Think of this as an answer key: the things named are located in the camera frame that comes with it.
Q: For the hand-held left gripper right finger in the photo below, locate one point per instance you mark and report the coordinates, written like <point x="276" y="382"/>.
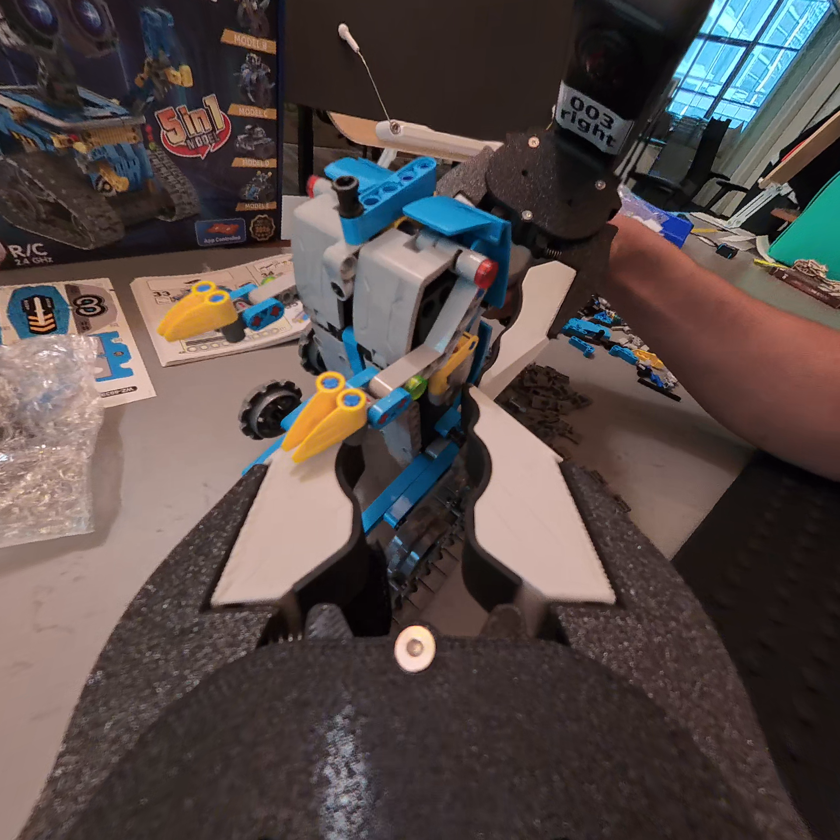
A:
<point x="538" y="525"/>

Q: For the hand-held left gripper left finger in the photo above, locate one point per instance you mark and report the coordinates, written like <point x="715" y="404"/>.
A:
<point x="289" y="531"/>

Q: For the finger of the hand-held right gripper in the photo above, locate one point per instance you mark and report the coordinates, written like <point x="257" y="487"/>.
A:
<point x="538" y="308"/>

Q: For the pile of grey track links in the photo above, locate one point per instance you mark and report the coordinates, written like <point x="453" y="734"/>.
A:
<point x="551" y="407"/>

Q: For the blue toy robot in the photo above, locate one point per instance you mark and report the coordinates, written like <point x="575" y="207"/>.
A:
<point x="387" y="282"/>

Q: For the grey desk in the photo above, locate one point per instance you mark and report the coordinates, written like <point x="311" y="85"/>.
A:
<point x="164" y="499"/>

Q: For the heap of loose toy parts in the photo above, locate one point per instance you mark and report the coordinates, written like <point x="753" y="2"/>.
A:
<point x="623" y="348"/>

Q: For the clear bag of blue parts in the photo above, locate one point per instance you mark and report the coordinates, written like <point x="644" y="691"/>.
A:
<point x="663" y="223"/>

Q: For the instruction booklet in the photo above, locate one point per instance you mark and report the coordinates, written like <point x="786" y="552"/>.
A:
<point x="190" y="348"/>

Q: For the bubble wrap bag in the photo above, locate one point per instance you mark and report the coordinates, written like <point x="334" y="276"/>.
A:
<point x="39" y="446"/>

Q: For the black perforated pad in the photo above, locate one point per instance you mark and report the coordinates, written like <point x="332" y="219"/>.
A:
<point x="774" y="656"/>

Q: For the blue sticker sheet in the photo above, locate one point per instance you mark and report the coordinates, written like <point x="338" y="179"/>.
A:
<point x="65" y="315"/>

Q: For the dark blue robot kit box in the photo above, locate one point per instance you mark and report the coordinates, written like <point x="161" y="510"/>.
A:
<point x="131" y="131"/>

